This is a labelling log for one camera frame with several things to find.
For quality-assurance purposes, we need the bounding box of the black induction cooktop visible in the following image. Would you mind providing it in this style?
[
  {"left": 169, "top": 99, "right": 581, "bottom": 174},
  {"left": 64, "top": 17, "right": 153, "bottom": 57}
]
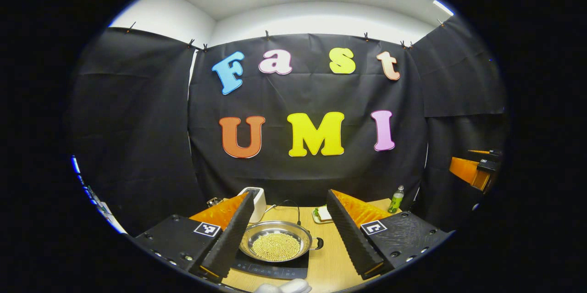
[{"left": 232, "top": 249, "right": 310, "bottom": 280}]

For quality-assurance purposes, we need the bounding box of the green label drink bottle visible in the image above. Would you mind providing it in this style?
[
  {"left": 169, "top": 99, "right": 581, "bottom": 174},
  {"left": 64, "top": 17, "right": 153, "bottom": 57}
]
[{"left": 388, "top": 186, "right": 405, "bottom": 214}]

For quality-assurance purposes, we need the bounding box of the pile of soybeans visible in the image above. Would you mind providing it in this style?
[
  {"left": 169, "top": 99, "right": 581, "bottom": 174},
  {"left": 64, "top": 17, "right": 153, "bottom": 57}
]
[{"left": 251, "top": 232, "right": 301, "bottom": 260}]

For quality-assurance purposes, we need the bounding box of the stainless steel pot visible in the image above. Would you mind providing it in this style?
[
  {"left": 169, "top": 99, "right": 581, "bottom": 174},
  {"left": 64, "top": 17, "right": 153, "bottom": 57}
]
[{"left": 239, "top": 221, "right": 324, "bottom": 262}]

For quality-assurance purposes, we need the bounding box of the white toaster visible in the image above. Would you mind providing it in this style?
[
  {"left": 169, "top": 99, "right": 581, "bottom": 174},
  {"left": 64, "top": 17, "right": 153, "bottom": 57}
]
[{"left": 238, "top": 187, "right": 266, "bottom": 224}]

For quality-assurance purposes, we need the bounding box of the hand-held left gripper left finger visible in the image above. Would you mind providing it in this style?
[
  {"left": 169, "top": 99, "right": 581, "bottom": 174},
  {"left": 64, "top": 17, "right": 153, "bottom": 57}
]
[{"left": 133, "top": 191, "right": 255, "bottom": 281}]

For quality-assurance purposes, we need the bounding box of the black power cable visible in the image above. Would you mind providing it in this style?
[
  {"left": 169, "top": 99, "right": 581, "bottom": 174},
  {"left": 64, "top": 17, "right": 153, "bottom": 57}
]
[{"left": 275, "top": 199, "right": 302, "bottom": 226}]

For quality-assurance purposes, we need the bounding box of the small rectangular plate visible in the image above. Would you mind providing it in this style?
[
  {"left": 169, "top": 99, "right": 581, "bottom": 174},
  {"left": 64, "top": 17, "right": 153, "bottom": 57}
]
[{"left": 312, "top": 208, "right": 334, "bottom": 224}]

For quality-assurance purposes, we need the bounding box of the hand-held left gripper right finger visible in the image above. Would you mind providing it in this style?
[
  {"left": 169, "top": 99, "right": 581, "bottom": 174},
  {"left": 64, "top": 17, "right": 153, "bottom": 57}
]
[{"left": 327, "top": 189, "right": 454, "bottom": 281}]

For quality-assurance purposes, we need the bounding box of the white lumpy object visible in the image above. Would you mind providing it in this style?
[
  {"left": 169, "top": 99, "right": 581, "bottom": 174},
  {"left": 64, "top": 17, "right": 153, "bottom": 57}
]
[{"left": 255, "top": 278, "right": 312, "bottom": 293}]

